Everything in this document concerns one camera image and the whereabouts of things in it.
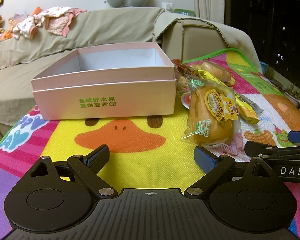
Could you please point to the dark glass window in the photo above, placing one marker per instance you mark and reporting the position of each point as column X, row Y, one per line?
column 265, row 17

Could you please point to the beige sofa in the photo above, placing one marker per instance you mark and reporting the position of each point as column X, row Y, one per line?
column 202, row 40

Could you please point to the yellow grey snack bar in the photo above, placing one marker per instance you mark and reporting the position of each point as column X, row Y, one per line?
column 252, row 105

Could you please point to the round light biscuit packet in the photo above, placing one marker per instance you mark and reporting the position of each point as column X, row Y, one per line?
column 182, row 83

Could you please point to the green digital clock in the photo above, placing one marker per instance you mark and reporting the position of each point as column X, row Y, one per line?
column 184, row 12

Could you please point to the potted plant white pot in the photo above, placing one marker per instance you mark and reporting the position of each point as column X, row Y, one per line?
column 293, row 97

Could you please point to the yellow snack packet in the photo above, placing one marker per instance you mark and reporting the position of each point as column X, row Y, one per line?
column 247, row 117

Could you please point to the large bread roll packet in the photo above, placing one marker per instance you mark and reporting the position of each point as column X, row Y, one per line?
column 210, row 115

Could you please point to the colourful cartoon play mat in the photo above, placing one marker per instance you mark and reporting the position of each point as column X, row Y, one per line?
column 140, row 160

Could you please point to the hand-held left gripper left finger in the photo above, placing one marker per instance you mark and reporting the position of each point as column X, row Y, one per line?
column 100, row 156

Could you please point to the blue basket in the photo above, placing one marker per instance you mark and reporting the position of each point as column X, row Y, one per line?
column 263, row 67

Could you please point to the small potted plant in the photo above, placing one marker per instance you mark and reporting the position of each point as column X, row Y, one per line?
column 270, row 76

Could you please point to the pink floral baby clothes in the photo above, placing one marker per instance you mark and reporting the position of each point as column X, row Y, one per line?
column 52, row 20

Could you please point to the beige fringed throw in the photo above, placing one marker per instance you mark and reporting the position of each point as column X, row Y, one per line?
column 240, row 40

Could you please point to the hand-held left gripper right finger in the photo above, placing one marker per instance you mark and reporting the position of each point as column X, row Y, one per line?
column 205, row 158

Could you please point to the khaki sofa cover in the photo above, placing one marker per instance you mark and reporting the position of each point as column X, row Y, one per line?
column 102, row 30

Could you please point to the red jelly cup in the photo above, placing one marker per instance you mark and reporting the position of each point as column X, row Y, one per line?
column 186, row 100

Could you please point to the white wall outlet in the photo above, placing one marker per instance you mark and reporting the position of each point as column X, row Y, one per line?
column 167, row 7

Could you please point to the orange soft toy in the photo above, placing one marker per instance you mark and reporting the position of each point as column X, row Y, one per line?
column 36, row 11

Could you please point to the dark red snack packet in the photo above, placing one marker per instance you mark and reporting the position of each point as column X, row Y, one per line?
column 178, row 66

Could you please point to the pink cardboard box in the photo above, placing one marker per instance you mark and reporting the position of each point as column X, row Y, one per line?
column 102, row 97

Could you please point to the small orange plush toy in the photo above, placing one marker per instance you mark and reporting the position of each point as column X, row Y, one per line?
column 7, row 35

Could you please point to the small bread packet yellow label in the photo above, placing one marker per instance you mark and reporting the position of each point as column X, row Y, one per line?
column 215, row 70

